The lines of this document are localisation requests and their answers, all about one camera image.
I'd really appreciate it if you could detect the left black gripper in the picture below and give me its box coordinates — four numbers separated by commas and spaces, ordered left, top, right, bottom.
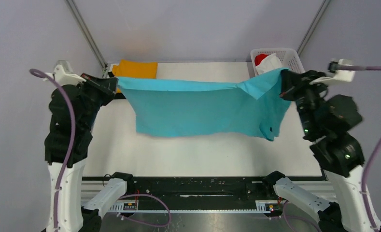
76, 72, 118, 130

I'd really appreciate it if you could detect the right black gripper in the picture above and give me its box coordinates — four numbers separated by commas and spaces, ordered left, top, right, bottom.
279, 68, 332, 137

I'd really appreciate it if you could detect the teal t shirt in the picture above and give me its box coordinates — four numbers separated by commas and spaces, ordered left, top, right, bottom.
118, 69, 290, 141

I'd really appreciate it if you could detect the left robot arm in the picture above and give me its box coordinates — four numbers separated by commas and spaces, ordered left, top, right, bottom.
44, 74, 135, 232

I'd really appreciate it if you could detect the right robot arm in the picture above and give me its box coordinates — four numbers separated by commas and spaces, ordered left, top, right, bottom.
262, 70, 381, 232

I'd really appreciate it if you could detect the black folded t shirt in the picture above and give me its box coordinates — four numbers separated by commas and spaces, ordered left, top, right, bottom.
108, 72, 126, 100

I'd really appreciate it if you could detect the white plastic basket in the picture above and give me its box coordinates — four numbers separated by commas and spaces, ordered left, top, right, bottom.
250, 47, 305, 76

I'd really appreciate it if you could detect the white t shirt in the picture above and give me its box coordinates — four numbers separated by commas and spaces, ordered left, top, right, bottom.
255, 53, 283, 75

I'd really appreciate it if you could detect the orange folded t shirt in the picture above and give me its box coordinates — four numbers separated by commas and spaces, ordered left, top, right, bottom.
111, 59, 158, 79

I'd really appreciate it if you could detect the red t shirt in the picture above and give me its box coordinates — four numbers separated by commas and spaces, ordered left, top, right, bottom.
254, 53, 268, 66

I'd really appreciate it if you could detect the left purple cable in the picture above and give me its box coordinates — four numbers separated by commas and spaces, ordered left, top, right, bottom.
29, 68, 172, 232

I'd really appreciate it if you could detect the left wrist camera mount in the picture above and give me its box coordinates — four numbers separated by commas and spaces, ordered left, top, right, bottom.
45, 60, 86, 86

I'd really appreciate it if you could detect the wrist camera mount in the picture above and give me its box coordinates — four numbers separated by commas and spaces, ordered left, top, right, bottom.
310, 59, 355, 86
45, 60, 86, 86

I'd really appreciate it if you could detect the right aluminium frame post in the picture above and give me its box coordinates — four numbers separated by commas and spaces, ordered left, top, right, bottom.
297, 0, 332, 56

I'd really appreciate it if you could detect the aluminium frame post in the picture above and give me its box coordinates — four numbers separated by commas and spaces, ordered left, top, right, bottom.
64, 0, 107, 70
297, 0, 332, 56

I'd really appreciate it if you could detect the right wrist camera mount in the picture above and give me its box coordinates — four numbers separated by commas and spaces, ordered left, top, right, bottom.
310, 59, 355, 86

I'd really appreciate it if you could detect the left aluminium frame post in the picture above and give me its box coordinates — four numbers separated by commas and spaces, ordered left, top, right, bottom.
64, 0, 107, 70

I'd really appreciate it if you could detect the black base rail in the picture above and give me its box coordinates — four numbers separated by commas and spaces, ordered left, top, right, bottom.
104, 176, 295, 211

